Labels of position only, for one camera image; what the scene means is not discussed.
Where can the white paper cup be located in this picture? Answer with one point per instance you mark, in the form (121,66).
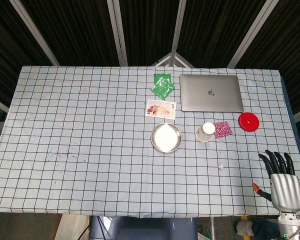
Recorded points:
(204,133)

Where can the light blue checkered tablecloth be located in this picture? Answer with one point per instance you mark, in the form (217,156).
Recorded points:
(90,137)

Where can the round metal plate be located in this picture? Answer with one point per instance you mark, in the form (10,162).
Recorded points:
(166,137)

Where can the white metal frame post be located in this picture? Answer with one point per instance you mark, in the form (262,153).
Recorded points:
(178,27)
(35,32)
(251,33)
(118,32)

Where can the blue-grey robot torso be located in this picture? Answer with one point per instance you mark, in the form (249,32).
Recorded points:
(145,228)

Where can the red round disc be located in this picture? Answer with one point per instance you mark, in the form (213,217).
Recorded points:
(245,125)

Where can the pink patterned square packet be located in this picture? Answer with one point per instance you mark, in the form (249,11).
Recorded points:
(223,130)

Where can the grey closed laptop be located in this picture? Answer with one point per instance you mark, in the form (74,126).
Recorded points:
(211,100)

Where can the postcard with palace picture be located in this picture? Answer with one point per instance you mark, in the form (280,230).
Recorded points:
(161,110)

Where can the dark blue table skirt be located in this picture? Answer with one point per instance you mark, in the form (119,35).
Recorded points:
(296,135)

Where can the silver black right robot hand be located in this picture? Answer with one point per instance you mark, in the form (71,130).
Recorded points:
(286,190)

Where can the thin metal table leg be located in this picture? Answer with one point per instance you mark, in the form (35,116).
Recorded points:
(212,228)

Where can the white triangular frame brace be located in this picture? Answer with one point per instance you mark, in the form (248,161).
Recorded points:
(173,58)

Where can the green foil packet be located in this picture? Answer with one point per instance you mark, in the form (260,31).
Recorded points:
(158,77)
(162,88)

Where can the crumpled white rag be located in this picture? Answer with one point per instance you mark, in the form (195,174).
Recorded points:
(245,228)

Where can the small white die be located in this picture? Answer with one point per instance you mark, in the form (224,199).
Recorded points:
(220,167)

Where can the beige cardboard box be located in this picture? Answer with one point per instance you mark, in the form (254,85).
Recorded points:
(70,227)

